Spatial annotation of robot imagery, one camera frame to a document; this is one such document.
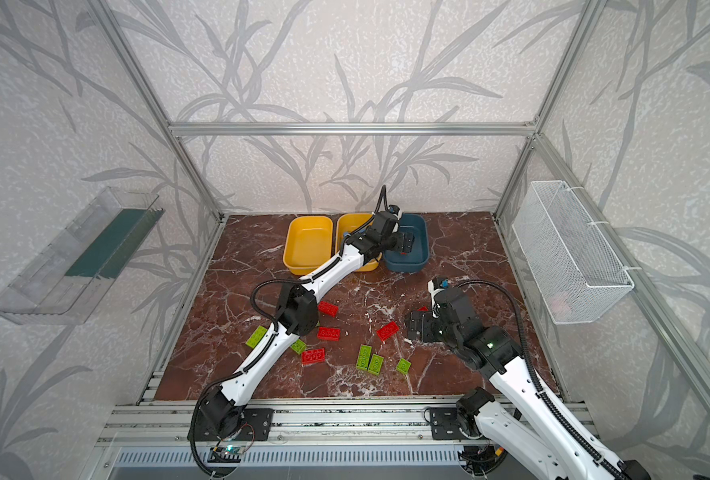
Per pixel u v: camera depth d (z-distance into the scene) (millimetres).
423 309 934
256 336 868
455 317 536
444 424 735
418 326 665
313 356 845
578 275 611
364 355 860
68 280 649
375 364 858
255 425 734
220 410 644
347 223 1153
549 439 424
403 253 1066
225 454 717
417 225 1177
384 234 834
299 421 753
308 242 1087
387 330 890
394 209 929
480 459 741
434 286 680
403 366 823
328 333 889
